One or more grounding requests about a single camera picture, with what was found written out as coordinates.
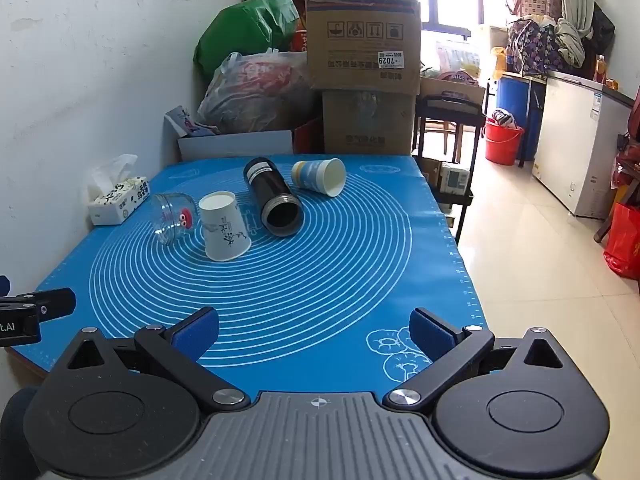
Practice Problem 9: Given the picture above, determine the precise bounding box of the clear glass jar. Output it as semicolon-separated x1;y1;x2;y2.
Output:
151;192;201;246

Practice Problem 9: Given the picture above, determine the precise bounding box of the white printed sack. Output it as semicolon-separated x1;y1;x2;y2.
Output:
434;38;484;87

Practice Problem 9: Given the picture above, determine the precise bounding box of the blue silicone mat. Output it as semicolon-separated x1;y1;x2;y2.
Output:
9;154;494;397

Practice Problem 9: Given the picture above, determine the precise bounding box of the white tissue pack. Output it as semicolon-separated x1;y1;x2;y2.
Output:
87;154;151;226

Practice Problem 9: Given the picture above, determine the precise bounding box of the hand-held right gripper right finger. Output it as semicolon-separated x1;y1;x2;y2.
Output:
382;306;572;414

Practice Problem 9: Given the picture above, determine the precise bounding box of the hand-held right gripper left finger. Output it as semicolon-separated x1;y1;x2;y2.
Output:
60;306;252;414

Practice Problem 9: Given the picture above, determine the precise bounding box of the beige patterned bag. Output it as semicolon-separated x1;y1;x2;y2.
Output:
507;0;564;24

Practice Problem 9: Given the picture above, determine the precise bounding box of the grey curtain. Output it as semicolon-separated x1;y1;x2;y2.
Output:
556;0;602;69

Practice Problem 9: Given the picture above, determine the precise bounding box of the black cart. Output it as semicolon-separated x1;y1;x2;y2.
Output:
412;91;487;247

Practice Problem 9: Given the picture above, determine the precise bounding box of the black thermos cup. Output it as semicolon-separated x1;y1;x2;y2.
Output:
243;157;305;238

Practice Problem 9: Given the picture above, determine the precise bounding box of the white printed paper cup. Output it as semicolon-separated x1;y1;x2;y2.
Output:
198;190;252;263

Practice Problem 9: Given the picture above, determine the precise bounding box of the red cardboard box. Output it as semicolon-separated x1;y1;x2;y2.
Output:
292;116;324;155

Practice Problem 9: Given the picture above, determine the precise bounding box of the blue striped paper cup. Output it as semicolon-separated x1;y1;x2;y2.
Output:
291;157;347;198

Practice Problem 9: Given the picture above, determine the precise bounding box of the small white box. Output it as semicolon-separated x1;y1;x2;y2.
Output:
438;162;471;194

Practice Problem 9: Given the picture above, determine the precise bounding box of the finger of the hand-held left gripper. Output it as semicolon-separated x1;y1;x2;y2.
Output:
0;287;77;322

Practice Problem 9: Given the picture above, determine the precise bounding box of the white chest freezer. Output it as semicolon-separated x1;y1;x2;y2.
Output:
530;69;637;219

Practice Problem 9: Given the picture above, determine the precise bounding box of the blue barrel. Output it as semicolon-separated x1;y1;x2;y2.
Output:
494;72;532;132

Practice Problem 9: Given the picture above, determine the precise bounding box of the red bucket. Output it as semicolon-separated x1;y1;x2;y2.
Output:
483;109;526;166

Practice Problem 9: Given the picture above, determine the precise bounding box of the labelled cardboard box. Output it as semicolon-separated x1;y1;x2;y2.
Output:
305;0;422;96

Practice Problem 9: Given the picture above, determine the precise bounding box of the small printed carton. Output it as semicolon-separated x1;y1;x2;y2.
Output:
164;105;219;139

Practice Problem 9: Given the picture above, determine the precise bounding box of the purple floral bag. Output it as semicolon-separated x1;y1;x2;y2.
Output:
505;17;562;77

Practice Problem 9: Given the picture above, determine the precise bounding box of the red shopping bag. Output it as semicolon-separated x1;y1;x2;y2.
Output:
603;202;640;281

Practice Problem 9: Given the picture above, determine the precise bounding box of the green plastic bag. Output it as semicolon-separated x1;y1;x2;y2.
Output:
193;0;301;80

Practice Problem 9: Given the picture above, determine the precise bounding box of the translucent plastic bag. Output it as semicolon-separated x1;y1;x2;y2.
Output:
197;48;317;136

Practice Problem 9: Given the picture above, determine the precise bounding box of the taped cardboard box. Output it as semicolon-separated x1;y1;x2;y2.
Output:
322;88;417;157

